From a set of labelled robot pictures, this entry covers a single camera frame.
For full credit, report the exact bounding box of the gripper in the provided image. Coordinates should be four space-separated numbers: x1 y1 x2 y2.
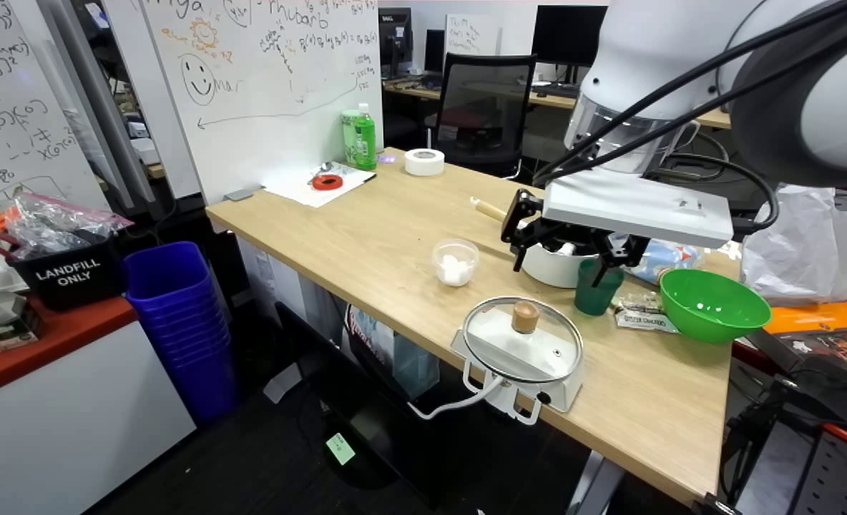
501 189 651 288

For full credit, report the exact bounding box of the glass lid with wooden knob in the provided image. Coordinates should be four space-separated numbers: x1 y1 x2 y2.
461 296 584 384

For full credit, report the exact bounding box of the white cabinet with red top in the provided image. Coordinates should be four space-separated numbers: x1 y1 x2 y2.
0 295 200 515

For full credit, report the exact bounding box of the dark green cup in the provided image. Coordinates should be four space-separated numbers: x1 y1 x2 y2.
574 259 625 317

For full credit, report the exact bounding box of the blue and white bag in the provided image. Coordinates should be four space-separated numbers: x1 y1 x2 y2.
622 238 705 286

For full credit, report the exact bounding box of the snack packet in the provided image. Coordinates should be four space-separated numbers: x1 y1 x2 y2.
612 292 682 335

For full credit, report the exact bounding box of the clear plastic cup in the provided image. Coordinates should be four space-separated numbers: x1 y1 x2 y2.
432 238 481 288

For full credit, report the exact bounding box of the black office chair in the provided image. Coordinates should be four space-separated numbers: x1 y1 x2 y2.
425 52 539 180

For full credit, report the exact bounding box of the white hot plate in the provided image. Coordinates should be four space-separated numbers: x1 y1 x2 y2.
451 308 584 426

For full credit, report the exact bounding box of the green bowl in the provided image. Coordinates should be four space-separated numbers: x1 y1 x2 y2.
659 268 773 345

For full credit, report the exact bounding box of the white tape roll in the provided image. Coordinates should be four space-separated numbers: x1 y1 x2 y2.
404 148 446 177

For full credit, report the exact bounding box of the monitor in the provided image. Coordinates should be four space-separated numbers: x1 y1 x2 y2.
378 7 414 80
532 5 609 85
423 29 447 74

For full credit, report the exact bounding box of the bag under table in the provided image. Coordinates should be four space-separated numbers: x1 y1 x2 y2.
343 306 441 401

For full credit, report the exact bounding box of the wooden desk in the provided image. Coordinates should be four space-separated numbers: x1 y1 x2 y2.
382 74 733 131

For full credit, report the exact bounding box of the small whiteboard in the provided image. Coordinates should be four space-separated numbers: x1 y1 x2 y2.
444 14 502 58

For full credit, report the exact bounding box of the green bottle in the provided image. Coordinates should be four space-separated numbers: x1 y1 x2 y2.
354 103 378 172

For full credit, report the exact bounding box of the white plastic bag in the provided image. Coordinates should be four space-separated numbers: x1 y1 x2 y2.
740 184 847 306

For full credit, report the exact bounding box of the stand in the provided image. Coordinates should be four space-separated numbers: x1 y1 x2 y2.
718 372 847 510

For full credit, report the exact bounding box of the orange book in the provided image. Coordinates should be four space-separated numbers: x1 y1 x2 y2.
763 300 847 335

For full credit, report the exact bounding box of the white paper sheet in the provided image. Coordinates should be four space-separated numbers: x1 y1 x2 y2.
262 162 377 209

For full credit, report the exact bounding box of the dark book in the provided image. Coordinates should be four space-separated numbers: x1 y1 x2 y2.
748 325 847 378

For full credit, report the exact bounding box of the green sticky note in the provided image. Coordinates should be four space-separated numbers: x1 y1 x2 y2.
325 432 357 466

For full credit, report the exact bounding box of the whiteboard with smiley face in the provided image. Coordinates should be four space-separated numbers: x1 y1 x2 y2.
137 0 386 207

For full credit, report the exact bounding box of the stack of blue bins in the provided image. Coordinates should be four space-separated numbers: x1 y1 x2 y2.
122 241 240 424

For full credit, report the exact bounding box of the black landfill bin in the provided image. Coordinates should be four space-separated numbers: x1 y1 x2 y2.
7 236 128 313

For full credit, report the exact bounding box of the clear plastic bag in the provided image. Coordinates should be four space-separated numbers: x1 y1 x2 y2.
0 191 135 263

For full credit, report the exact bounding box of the white pot with wooden handle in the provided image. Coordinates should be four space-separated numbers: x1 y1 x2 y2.
469 196 602 290

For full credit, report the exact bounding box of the white cable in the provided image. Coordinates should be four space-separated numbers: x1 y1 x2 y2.
407 372 504 421

